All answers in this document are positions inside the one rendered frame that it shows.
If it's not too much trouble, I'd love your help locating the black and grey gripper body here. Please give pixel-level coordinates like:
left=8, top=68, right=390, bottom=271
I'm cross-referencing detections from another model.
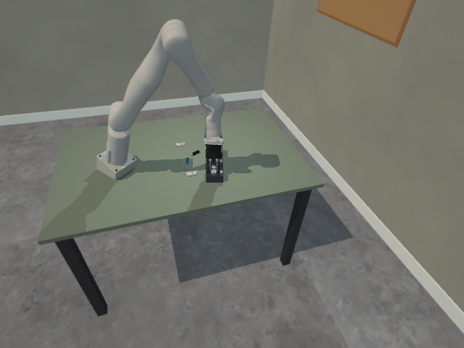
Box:
left=203, top=128, right=224, bottom=159

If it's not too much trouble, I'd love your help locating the black three-compartment bin rack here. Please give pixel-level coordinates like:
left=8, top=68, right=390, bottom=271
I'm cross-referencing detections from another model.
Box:
left=206, top=145, right=223, bottom=183

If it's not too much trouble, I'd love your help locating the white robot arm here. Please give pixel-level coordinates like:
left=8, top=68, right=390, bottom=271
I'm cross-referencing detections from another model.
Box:
left=107, top=19, right=225, bottom=165

